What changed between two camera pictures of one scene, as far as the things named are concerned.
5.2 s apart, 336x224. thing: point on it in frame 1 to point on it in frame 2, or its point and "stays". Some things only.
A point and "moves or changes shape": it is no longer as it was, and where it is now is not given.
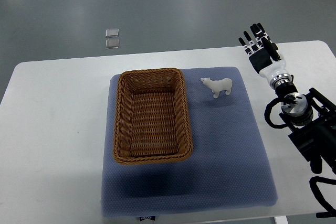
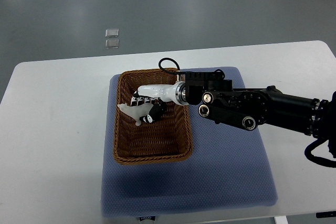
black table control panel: x=331 y=214 stays
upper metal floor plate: x=112 y=32 stays
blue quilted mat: x=229 y=168 stays
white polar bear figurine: x=216 y=86 moves or changes shape
